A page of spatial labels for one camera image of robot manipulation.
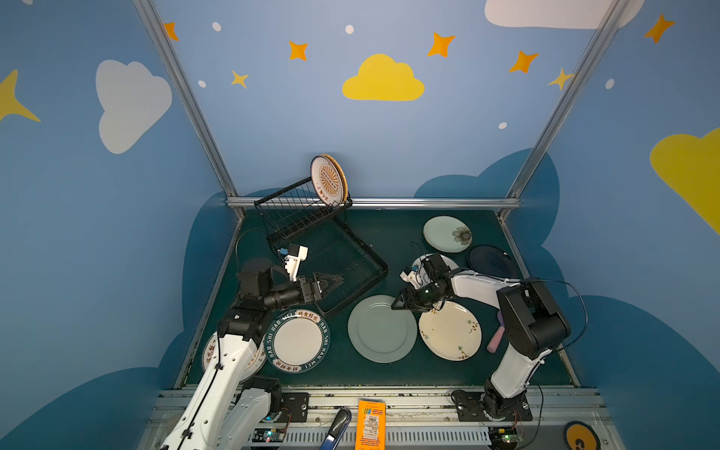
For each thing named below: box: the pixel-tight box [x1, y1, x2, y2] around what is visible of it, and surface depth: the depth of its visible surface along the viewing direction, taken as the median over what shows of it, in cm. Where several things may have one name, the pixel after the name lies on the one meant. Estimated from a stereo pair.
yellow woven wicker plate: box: [322, 153, 349, 205], surface depth 88 cm
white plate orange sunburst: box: [310, 154, 345, 207], surface depth 95 cm
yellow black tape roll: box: [564, 420, 601, 450], surface depth 73 cm
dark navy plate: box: [466, 244, 523, 280], surface depth 107 cm
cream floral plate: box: [418, 300, 483, 362], surface depth 90 cm
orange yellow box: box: [354, 400, 388, 450], surface depth 70 cm
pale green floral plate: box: [422, 215, 473, 254], surface depth 117 cm
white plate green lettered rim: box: [264, 308, 331, 375], surface depth 86 cm
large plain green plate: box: [347, 294, 418, 364], surface depth 90 cm
